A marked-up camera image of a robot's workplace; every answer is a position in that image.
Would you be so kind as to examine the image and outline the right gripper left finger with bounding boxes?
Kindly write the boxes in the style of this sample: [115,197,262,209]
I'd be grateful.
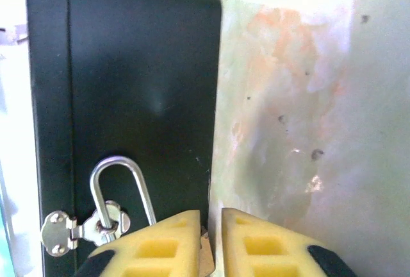
[75,210,202,277]

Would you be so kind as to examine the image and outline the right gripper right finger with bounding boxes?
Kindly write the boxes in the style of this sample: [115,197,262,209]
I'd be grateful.
[222,208,356,277]

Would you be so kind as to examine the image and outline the starry night metal box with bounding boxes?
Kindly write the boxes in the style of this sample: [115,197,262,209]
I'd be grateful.
[24,0,224,277]

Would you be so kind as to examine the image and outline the brass padlock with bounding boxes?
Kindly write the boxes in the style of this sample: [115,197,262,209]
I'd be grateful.
[89,156,158,246]

